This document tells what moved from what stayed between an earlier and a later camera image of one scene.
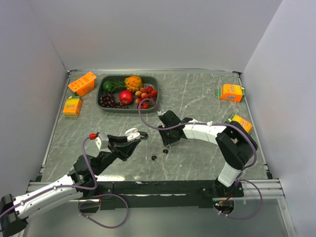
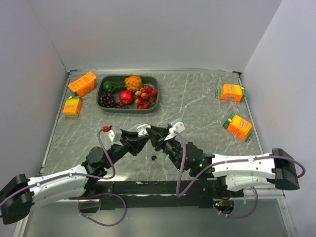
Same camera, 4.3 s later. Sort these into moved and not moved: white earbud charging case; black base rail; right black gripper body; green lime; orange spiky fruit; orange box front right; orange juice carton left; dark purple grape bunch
Moved: white earbud charging case; right black gripper body
Not moved: black base rail; orange juice carton left; orange spiky fruit; dark purple grape bunch; green lime; orange box front right
